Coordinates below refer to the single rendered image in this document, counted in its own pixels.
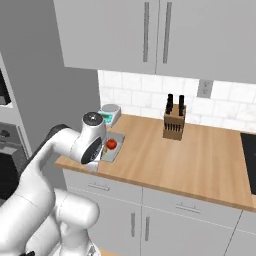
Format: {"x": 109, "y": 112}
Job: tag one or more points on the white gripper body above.
{"x": 93, "y": 167}

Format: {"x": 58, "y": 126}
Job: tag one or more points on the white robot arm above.
{"x": 36, "y": 186}

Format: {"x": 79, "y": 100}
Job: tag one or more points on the small orange potato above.
{"x": 105, "y": 149}

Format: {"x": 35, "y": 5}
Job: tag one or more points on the red tomato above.
{"x": 111, "y": 144}

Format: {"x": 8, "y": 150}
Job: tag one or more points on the clear vegetable container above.
{"x": 116, "y": 146}

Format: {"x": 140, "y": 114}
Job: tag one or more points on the grey drawer front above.
{"x": 249, "y": 222}
{"x": 213, "y": 213}
{"x": 126, "y": 191}

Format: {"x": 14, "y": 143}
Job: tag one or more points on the white kitchen scale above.
{"x": 111, "y": 111}

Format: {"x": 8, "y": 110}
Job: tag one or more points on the grey base cupboard door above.
{"x": 190, "y": 236}
{"x": 243, "y": 245}
{"x": 115, "y": 223}

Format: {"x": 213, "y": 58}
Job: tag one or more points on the wooden knife block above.
{"x": 174, "y": 128}

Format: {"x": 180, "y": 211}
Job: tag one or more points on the black built-in microwave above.
{"x": 3, "y": 88}

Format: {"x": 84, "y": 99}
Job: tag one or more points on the black hob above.
{"x": 250, "y": 160}

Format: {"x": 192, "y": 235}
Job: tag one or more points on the grey wall cupboard door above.
{"x": 106, "y": 33}
{"x": 213, "y": 36}

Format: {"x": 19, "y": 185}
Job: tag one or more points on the grey wall outlet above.
{"x": 204, "y": 88}

